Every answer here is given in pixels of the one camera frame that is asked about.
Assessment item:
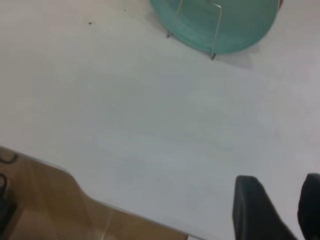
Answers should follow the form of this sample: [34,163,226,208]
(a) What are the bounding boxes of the thin black floor cable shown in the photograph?
[0,153,19,166]

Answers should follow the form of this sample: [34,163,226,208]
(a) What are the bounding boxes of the black floor device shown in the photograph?
[0,173,18,221]

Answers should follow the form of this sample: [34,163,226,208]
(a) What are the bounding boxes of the green round plate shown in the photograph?
[149,0,280,54]

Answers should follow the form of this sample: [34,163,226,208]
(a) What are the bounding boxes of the metal wire plate rack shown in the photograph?
[166,0,223,61]

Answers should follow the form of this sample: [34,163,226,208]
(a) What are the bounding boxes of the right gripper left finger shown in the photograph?
[231,175,298,240]

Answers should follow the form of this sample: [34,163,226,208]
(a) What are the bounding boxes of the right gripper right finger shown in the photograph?
[297,172,320,240]

